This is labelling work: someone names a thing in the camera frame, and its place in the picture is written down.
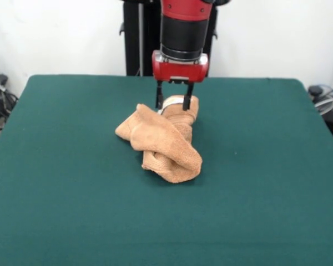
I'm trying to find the tan terry towel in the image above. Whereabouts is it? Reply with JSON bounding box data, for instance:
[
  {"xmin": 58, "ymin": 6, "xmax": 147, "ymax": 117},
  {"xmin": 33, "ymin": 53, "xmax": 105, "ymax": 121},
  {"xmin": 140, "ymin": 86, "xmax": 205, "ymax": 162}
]
[{"xmin": 115, "ymin": 95, "xmax": 204, "ymax": 184}]

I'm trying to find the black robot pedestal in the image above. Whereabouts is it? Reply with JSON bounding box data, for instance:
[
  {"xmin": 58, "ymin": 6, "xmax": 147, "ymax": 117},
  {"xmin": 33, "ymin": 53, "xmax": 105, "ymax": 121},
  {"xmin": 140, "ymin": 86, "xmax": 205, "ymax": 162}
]
[{"xmin": 119, "ymin": 0, "xmax": 220, "ymax": 77}]

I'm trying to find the dark green table cloth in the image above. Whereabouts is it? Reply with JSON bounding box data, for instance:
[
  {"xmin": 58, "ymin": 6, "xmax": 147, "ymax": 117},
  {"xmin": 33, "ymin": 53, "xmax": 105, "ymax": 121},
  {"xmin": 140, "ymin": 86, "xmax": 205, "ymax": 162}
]
[{"xmin": 0, "ymin": 74, "xmax": 333, "ymax": 266}]

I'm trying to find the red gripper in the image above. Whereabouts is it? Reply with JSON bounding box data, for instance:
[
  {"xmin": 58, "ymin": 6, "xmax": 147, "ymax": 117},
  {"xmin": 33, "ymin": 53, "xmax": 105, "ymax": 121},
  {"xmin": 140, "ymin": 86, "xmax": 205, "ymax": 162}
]
[{"xmin": 152, "ymin": 52, "xmax": 210, "ymax": 111}]

